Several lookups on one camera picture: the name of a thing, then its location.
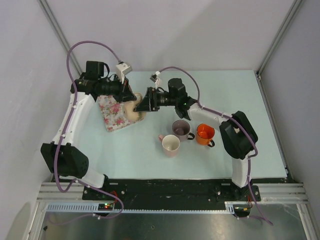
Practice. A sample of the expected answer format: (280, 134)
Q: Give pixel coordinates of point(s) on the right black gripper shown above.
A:
(149, 102)

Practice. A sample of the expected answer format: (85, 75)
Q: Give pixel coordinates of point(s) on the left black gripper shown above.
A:
(125, 94)

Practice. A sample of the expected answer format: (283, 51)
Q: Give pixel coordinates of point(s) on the beige mug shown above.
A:
(128, 109)

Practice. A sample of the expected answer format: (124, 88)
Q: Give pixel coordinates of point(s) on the purple mug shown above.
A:
(182, 130)

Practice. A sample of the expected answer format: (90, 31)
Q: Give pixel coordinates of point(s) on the pink mug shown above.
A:
(170, 144)

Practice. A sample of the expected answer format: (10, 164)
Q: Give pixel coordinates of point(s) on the orange mug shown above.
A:
(204, 135)

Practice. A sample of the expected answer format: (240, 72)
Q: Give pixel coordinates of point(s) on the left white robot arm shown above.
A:
(62, 155)

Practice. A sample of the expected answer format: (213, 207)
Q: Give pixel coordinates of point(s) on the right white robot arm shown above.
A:
(237, 134)

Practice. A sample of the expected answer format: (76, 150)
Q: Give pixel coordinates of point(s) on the floral tray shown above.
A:
(112, 113)

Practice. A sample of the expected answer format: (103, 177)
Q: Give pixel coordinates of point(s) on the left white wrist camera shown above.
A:
(121, 70)

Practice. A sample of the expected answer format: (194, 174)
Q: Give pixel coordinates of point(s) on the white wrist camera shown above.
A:
(156, 79)
(121, 70)

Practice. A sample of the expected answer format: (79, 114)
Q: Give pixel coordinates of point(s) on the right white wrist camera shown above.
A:
(156, 79)

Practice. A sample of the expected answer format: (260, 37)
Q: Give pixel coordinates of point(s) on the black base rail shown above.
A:
(178, 194)

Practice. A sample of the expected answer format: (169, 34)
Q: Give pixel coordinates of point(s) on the aluminium frame bar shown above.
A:
(50, 193)

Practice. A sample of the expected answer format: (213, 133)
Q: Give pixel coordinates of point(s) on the grey cable duct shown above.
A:
(105, 208)

